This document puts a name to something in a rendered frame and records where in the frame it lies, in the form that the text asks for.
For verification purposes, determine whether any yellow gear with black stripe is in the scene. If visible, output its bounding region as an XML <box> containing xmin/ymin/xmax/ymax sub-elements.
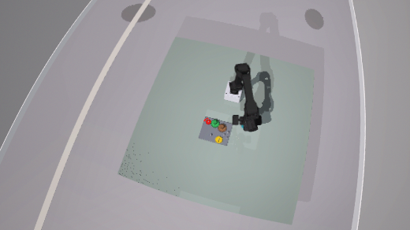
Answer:
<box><xmin>215</xmin><ymin>136</ymin><xmax>223</xmax><ymax>143</ymax></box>

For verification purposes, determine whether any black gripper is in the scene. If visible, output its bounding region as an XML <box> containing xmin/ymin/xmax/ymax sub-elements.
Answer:
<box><xmin>233</xmin><ymin>115</ymin><xmax>262</xmax><ymax>125</ymax></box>

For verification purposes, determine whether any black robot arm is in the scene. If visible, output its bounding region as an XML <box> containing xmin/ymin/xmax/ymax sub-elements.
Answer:
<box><xmin>229</xmin><ymin>63</ymin><xmax>259</xmax><ymax>132</ymax></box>

